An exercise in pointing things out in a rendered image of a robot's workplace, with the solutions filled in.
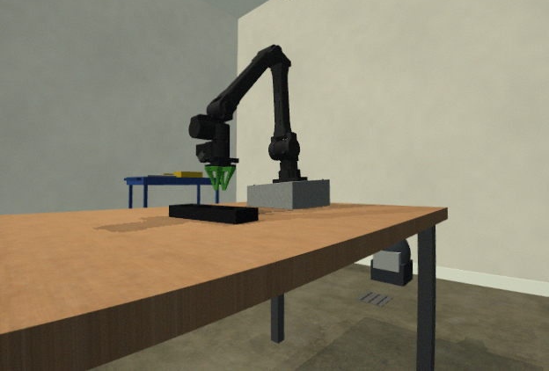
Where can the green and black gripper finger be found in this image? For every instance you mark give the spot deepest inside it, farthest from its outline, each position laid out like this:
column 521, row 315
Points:
column 218, row 170
column 230, row 171

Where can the black three-compartment bin rack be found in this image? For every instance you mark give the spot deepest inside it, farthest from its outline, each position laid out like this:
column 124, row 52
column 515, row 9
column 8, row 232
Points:
column 215, row 213

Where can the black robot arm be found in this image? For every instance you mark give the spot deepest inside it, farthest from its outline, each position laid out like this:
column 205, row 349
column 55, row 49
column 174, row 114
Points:
column 204, row 126

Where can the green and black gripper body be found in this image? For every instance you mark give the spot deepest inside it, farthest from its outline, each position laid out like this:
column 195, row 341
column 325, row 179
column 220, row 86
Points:
column 220, row 155

